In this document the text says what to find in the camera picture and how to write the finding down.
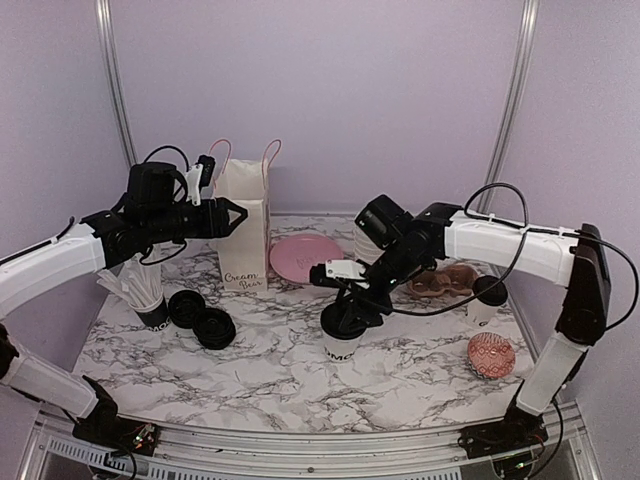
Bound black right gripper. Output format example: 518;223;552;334
337;242;427;332

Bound black cup lid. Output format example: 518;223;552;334
320;304;367;340
472;275;508;307

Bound white paper bag pink handles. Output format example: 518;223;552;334
214;139;282;293

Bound brown cardboard cup carrier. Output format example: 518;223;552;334
408;264;478;298

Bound white paper coffee cup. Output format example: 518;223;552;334
465;292;504;328

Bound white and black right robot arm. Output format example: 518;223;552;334
326;195;611;448

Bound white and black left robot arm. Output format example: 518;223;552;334
1;156;248;445

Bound stack of white paper cups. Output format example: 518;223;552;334
353;226;383;264

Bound pink plate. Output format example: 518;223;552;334
269;233;344;284

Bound rear stack of black lids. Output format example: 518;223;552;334
167;289;205;329

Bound stack of black lids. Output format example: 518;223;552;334
192;307;236;350
167;289;205;329

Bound front stack of black lids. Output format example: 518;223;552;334
192;307;236;350

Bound black cup holding straws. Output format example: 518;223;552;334
133;296;171;332

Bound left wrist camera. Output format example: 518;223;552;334
186;155;216;206

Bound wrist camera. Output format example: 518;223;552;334
309;259;369;289
186;155;216;206

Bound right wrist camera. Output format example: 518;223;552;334
309;259;369;289

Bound left aluminium frame post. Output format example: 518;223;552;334
94;0;138;168

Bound aluminium frame post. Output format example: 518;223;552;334
484;0;540;184
94;0;138;168

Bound front aluminium rail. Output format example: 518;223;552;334
16;403;602;479

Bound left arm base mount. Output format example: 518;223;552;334
72;375;159;457

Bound right aluminium frame post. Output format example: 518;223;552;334
484;0;540;184

